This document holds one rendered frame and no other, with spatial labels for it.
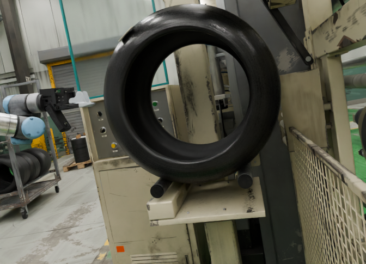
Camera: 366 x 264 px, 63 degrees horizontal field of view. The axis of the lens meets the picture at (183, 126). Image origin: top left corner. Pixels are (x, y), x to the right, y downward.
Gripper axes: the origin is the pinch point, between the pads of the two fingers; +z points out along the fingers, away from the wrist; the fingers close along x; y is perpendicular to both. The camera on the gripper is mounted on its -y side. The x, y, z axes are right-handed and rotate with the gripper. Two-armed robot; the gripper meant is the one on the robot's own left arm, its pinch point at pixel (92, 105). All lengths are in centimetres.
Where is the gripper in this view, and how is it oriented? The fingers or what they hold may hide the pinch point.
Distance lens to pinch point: 114.8
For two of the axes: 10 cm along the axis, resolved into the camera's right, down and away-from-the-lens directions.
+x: 1.9, -1.4, 9.7
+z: 9.8, -0.4, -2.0
